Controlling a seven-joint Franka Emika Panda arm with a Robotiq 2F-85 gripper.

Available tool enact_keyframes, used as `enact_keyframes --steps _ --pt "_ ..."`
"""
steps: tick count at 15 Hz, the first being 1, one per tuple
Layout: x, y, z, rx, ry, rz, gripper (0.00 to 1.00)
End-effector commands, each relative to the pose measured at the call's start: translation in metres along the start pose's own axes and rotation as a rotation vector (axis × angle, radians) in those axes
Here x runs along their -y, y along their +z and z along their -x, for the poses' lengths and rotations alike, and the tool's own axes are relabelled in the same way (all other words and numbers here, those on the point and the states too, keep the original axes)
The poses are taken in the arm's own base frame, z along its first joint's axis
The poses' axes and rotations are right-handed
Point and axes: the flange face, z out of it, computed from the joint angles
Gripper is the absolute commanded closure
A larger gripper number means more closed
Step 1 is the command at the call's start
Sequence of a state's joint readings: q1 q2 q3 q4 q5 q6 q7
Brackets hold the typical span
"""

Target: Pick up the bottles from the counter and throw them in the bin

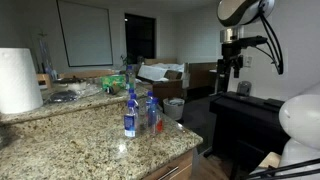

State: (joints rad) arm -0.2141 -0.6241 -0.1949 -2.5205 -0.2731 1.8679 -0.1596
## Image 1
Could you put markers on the dark window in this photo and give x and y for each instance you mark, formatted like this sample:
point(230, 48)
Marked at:
point(140, 37)

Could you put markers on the wooden counter drawer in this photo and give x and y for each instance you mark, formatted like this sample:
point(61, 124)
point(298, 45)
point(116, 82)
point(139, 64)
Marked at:
point(178, 169)

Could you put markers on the black piano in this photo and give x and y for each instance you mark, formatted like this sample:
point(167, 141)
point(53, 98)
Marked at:
point(247, 129)

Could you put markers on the front blue-label water bottle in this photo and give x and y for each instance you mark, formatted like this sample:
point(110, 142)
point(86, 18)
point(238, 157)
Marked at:
point(130, 120)

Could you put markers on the water bottle with red label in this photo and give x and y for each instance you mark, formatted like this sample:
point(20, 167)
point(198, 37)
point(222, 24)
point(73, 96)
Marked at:
point(153, 116)

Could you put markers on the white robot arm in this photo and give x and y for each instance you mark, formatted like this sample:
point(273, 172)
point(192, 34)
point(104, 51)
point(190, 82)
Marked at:
point(299, 116)

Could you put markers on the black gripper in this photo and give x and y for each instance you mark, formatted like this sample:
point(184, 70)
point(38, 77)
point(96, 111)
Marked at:
point(232, 60)

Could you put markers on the wall light switch plate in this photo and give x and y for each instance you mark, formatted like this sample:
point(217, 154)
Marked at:
point(247, 61)

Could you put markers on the white projector screen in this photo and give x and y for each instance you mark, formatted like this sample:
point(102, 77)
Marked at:
point(86, 34)

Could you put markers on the white paper towel roll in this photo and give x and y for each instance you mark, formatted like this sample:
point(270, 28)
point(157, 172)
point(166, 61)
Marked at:
point(19, 89)

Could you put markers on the black bowl on ledge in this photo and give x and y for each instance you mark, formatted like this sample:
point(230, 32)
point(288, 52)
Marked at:
point(63, 96)

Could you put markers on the brown wooden desk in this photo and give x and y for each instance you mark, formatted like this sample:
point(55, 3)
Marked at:
point(166, 78)

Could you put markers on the potted plant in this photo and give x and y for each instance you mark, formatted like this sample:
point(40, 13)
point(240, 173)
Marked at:
point(126, 60)

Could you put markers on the green tissue box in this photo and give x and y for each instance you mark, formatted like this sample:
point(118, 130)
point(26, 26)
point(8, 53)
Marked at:
point(112, 84)

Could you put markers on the white waste bin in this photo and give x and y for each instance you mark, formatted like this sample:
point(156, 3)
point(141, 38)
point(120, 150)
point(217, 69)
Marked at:
point(173, 107)

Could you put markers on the blue-cap water bottle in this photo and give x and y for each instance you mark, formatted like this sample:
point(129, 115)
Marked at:
point(148, 105)
point(133, 97)

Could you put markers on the water bottle on upper ledge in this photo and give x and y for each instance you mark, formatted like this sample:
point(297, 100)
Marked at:
point(130, 77)

